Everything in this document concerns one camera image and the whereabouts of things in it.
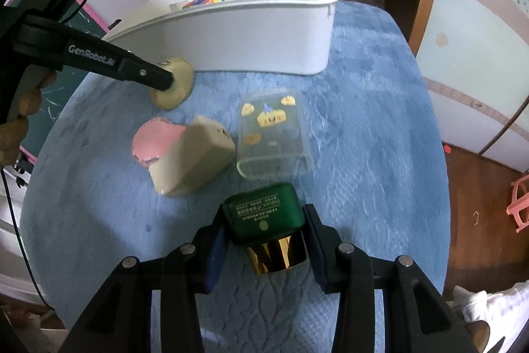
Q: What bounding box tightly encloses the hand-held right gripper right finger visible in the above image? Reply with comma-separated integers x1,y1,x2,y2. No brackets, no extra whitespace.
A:
303,203,474,353

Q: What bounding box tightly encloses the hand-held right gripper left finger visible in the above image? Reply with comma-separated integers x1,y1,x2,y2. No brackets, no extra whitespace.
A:
58,208,227,353

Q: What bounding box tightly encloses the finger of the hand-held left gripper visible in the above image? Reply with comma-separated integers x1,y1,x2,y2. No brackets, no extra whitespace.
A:
118,52,175,92

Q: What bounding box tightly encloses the beige oval compact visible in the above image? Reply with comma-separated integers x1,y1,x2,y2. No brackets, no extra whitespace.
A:
151,59,195,110

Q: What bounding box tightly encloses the green bottle with gold cap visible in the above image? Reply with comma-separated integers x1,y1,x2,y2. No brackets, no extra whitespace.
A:
222,182,308,275

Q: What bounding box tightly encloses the white plastic storage bin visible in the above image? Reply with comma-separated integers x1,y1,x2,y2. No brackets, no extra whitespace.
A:
101,0,340,76

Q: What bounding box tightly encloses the person's left hand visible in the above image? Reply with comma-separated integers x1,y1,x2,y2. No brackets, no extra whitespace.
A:
0,69,57,164

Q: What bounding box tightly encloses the pink round case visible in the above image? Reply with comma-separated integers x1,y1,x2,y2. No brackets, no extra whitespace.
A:
132,118,184,169

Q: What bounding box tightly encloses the beige rectangular box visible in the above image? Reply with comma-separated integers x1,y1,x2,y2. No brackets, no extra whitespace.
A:
149,115,236,197

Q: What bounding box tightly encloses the clear case with yellow stickers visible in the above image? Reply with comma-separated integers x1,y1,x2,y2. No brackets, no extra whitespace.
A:
236,87,313,180

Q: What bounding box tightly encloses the blue fluffy mat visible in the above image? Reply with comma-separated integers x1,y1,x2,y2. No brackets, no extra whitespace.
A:
19,0,451,331

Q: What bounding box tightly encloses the white shoe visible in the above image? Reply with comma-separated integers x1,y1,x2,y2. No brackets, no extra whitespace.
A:
452,281,529,337

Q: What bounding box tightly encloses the pink plastic stool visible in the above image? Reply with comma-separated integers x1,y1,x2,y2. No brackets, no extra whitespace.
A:
506,171,529,234

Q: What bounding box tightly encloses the pale blue wardrobe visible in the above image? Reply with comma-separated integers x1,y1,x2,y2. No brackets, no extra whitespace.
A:
415,0,529,172

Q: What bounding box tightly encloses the green chalkboard with pink frame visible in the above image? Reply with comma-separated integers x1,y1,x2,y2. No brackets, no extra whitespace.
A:
8,0,110,172

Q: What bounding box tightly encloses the black cable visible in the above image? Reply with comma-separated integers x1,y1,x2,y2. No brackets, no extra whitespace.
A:
0,167,54,308

